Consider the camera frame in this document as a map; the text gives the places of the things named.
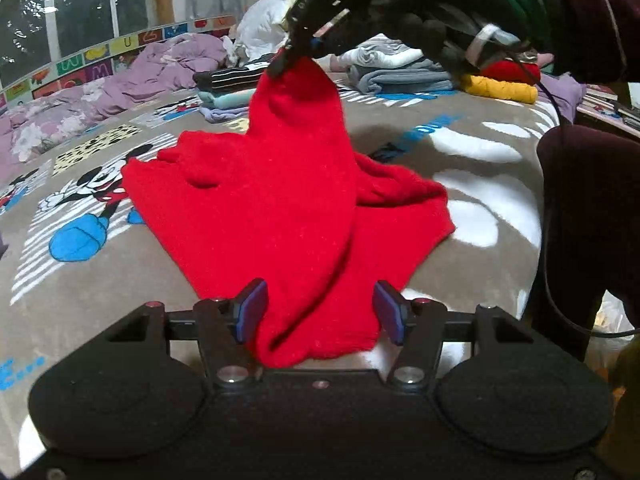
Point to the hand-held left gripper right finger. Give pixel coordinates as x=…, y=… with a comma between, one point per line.
x=387, y=310

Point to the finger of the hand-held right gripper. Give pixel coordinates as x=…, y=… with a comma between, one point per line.
x=286, y=57
x=317, y=44

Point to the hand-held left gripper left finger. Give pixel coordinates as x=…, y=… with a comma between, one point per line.
x=250, y=310

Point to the red knit sweater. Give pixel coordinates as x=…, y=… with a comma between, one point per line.
x=280, y=200

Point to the person's right forearm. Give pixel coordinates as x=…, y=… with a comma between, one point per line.
x=590, y=10

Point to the white crumpled bedding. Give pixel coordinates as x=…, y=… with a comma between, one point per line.
x=265, y=20

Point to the black striped folded garment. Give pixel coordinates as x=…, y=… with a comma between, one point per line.
x=230, y=77

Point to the white folded garment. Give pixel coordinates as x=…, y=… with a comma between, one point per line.
x=385, y=57

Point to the lavender folded garment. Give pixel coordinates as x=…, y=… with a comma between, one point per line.
x=220, y=114

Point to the grey folded garment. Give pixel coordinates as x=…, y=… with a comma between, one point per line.
x=400, y=80

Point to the cartoon mouse printed blanket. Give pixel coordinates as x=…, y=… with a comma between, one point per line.
x=160, y=260

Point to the purple floral quilt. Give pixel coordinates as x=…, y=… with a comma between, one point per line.
x=170, y=65

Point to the yellow folded garment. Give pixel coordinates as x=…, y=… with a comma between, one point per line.
x=500, y=90

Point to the colourful alphabet foam panel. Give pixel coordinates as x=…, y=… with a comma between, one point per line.
x=95, y=52

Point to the small red folded garment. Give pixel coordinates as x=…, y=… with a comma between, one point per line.
x=510, y=71

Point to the person's maroon clothed leg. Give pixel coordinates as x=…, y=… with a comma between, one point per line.
x=585, y=210

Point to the purple crumpled garment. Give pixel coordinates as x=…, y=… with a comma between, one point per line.
x=565, y=92

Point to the stack of books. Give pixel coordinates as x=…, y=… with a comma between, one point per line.
x=610, y=105

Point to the white arched tube frame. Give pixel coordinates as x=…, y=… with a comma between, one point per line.
x=115, y=5

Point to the window with wooden frame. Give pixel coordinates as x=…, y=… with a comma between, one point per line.
x=30, y=35

